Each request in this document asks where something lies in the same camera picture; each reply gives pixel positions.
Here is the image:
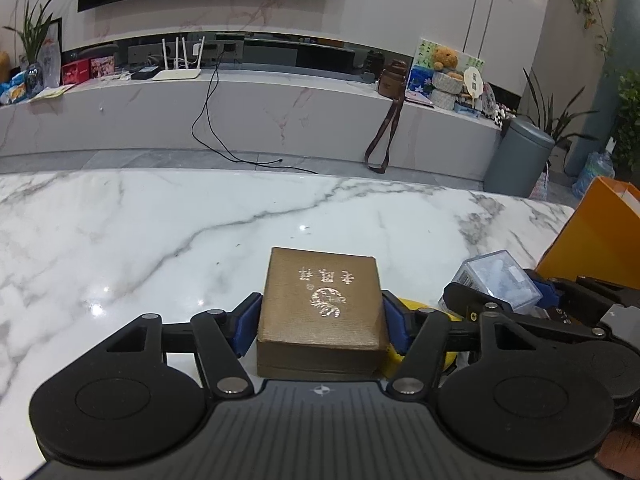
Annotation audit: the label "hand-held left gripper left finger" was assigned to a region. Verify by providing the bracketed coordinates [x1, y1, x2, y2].
[92, 291, 265, 402]

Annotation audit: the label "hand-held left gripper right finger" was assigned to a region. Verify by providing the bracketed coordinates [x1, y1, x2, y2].
[381, 290, 540, 402]

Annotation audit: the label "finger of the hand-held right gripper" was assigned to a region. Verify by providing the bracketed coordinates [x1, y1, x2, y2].
[443, 281, 608, 339]
[525, 269, 601, 312]

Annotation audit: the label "yellow tape measure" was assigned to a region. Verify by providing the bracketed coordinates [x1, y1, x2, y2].
[382, 296, 459, 378]

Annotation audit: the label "clear plastic box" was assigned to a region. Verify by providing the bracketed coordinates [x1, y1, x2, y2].
[439, 250, 543, 318]

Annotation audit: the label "gold square box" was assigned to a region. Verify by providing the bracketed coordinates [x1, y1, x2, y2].
[256, 246, 390, 381]

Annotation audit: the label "orange storage box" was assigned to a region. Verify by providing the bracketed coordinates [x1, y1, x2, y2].
[535, 176, 640, 291]

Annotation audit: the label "person's right forearm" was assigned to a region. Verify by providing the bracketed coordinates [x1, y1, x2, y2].
[597, 422, 640, 480]

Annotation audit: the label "blue water jug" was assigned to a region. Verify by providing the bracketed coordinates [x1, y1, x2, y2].
[572, 150, 616, 199]

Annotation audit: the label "grey pedal trash can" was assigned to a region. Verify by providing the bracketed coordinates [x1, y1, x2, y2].
[482, 116, 556, 199]

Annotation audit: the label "tall green leaf plant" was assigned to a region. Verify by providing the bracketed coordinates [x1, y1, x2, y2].
[520, 67, 601, 161]

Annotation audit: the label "green pothos plant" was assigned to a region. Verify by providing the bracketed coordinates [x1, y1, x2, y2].
[610, 70, 640, 171]

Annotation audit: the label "grey woven basket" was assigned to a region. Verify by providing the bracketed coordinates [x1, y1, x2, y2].
[430, 89, 459, 111]
[432, 71, 464, 92]

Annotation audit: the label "round white hand fan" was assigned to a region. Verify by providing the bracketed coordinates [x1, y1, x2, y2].
[464, 67, 485, 106]

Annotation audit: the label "brown teddy bear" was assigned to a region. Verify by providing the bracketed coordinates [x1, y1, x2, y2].
[431, 46, 460, 72]

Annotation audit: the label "green and blue picture board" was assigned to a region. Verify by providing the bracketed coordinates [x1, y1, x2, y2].
[407, 38, 486, 106]

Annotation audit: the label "white router with antennas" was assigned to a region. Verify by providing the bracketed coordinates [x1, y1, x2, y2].
[152, 37, 206, 82]

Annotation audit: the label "hanging green vine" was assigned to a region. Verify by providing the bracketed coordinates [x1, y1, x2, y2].
[560, 0, 616, 61]

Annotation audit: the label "pink gift box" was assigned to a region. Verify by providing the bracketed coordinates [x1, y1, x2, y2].
[89, 55, 117, 80]

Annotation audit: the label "yellow paper booklet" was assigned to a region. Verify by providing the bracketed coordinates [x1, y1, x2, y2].
[29, 84, 78, 103]

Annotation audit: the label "red gift box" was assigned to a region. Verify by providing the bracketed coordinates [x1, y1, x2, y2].
[61, 59, 92, 85]

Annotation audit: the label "blue snack packet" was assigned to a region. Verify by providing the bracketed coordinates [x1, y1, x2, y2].
[0, 71, 29, 106]

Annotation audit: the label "green potted grass plant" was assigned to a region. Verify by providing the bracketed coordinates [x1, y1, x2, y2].
[2, 0, 71, 68]

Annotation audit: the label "black power cable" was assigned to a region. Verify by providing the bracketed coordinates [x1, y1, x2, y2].
[191, 52, 318, 175]

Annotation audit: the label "brown camera bag with strap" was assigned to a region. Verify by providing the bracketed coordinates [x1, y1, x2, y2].
[364, 59, 408, 175]

